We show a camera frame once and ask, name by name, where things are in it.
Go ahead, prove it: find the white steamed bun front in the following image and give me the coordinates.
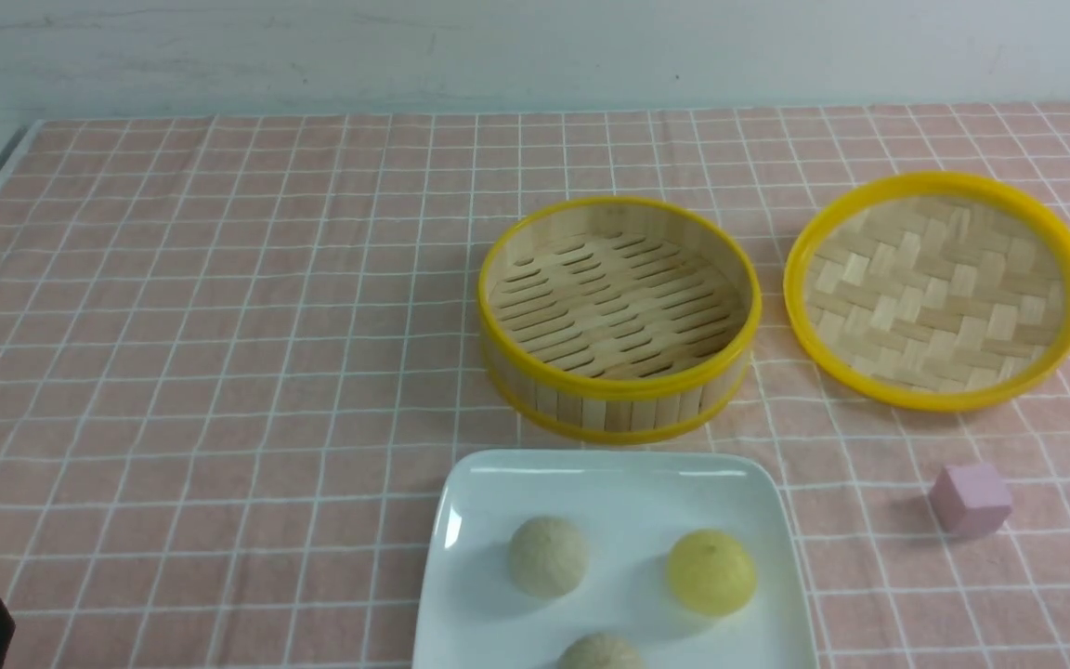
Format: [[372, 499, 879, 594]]
[[556, 632, 646, 669]]

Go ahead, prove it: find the yellow rimmed bamboo steamer basket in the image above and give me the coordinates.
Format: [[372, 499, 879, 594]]
[[476, 196, 762, 445]]

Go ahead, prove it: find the pink checkered tablecloth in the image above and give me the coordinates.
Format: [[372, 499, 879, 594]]
[[0, 103, 1070, 668]]

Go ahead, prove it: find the pink cube block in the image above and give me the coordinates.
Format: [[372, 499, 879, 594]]
[[927, 463, 1013, 539]]

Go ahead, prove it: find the white steamed bun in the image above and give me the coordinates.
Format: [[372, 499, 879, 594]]
[[556, 632, 646, 669], [508, 516, 590, 600]]

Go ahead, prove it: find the white square plate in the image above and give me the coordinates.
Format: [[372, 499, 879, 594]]
[[411, 450, 819, 668]]

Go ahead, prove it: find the yellow rimmed woven steamer lid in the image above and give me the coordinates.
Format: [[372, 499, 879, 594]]
[[784, 171, 1070, 413]]

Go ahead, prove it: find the yellow steamed bun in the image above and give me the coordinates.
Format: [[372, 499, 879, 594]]
[[664, 529, 759, 618]]

